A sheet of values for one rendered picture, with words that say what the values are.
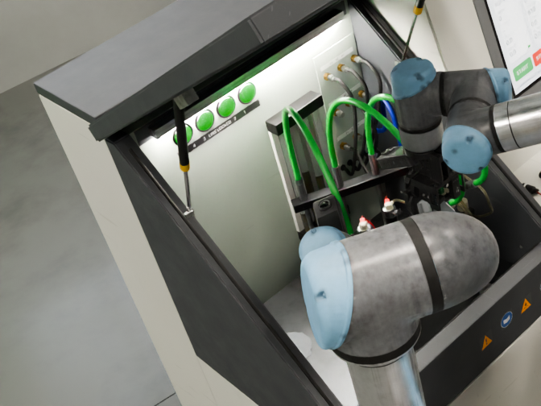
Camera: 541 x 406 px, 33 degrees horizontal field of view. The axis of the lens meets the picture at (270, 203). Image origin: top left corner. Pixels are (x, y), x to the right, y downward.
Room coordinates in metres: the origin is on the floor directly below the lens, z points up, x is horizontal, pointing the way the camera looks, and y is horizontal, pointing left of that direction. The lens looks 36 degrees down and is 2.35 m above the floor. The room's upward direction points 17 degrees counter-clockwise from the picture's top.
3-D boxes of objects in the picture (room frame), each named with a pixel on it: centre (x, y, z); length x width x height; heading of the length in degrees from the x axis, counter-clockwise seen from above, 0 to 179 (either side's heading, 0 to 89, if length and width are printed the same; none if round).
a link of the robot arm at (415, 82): (1.29, -0.29, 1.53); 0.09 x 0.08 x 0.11; 65
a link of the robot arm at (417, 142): (1.29, -0.29, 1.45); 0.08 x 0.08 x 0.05
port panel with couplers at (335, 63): (1.86, -0.25, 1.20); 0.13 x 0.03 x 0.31; 120
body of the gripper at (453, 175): (1.29, -0.29, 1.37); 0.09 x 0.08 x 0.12; 30
